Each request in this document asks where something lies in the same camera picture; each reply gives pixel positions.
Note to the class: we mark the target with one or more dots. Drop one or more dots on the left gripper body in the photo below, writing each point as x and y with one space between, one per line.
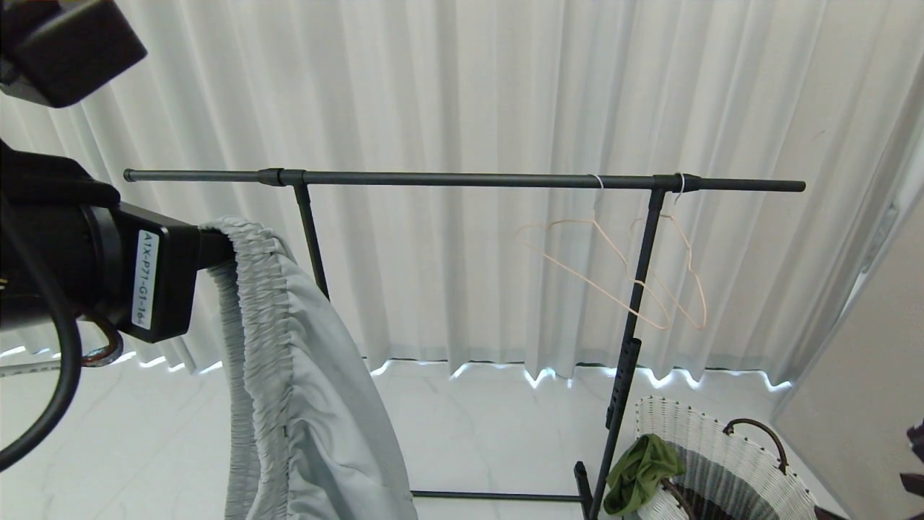
173 282

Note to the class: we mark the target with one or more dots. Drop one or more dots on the pale grey shorts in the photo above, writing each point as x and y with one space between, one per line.
325 404

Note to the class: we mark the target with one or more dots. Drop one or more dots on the black clothes rack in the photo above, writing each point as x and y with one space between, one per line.
433 178

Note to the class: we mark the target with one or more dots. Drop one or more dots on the pink clothes hanger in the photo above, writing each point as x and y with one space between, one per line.
672 215
593 220

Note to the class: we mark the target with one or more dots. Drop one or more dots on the white laundry basket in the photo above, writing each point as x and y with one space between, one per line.
736 462

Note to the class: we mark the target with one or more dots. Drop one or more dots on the green garment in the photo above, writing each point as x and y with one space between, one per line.
642 473

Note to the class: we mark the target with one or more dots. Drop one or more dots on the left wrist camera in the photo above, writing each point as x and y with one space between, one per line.
72 50

